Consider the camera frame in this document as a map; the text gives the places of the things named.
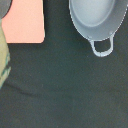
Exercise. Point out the grey toy pot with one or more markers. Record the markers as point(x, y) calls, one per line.
point(98, 20)

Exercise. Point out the translucent greenish gripper finger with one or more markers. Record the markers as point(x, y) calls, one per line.
point(4, 57)

